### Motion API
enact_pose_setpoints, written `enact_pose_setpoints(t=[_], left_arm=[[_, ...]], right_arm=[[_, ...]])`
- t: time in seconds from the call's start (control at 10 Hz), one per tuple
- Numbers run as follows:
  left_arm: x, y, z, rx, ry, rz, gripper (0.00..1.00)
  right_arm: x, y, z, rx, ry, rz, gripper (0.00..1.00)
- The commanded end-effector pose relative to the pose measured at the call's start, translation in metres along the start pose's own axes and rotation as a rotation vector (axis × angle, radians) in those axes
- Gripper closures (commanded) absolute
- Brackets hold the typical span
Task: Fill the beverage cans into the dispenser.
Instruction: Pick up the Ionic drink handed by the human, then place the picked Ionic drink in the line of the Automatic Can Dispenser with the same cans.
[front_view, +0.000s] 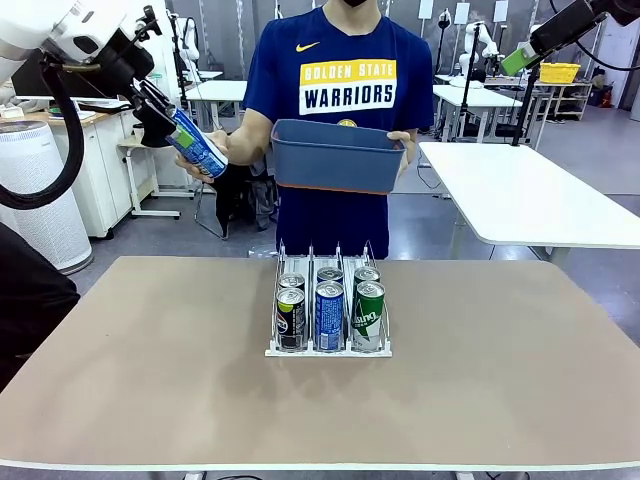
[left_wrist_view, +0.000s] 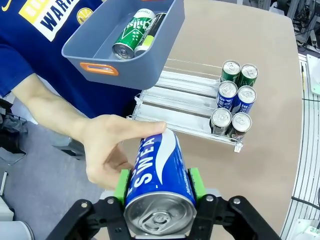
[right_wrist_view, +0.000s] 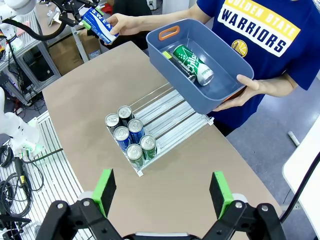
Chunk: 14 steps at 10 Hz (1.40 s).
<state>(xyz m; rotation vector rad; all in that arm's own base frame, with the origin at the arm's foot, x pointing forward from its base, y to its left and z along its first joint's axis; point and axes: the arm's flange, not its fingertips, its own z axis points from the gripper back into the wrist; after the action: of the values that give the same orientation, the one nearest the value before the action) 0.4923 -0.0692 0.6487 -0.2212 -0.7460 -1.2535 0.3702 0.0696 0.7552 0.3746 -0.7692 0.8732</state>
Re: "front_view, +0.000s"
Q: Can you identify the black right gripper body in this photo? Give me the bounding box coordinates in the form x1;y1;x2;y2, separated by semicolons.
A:
592;0;640;27

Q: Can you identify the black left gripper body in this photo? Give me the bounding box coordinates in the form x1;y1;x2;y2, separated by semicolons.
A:
92;27;156;94

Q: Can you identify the blue bin with orange handles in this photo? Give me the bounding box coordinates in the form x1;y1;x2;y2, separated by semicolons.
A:
270;118;405;195

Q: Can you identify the person's right forearm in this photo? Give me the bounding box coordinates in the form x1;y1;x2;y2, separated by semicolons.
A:
227;107;276;166

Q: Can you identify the clear white can dispenser rack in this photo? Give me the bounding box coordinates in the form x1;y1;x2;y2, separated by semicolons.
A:
264;238;395;359

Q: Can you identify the person's right hand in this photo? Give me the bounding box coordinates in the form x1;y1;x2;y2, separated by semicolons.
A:
174;130;234;184

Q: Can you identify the person's left hand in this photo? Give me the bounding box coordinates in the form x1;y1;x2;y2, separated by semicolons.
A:
387;130;417;184

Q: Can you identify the yellow plastic basket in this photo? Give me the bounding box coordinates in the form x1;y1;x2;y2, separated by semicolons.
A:
539;62;582;84

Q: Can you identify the small white rolling table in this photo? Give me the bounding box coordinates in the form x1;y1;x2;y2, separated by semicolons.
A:
117;134;197;220

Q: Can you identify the white background work table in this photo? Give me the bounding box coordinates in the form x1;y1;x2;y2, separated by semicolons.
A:
433;83;525;144
184;79;250;132

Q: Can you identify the wooden shelf rack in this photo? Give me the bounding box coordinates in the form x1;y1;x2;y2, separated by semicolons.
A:
537;81;595;122

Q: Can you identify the chair with black jacket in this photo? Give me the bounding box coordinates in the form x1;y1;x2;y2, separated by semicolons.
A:
193;164;281;241

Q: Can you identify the wooden desk with white cabinet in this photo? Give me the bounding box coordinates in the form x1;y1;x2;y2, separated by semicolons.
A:
49;109;136;239

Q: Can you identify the black tripod pole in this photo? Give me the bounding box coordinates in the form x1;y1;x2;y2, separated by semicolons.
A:
510;64;544;148

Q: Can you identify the white cylindrical air purifier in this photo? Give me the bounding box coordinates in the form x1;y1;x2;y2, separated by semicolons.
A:
0;119;94;275

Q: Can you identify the white side table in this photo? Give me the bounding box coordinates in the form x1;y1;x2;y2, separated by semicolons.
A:
417;141;640;266

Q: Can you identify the person in blue Warriors shirt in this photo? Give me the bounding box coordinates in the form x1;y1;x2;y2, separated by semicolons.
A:
243;0;435;260

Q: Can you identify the person in black clothes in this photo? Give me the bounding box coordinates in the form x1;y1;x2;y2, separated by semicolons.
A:
0;222;81;394

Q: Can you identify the black left arm cable sleeve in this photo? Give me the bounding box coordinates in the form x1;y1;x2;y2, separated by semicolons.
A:
0;52;86;211

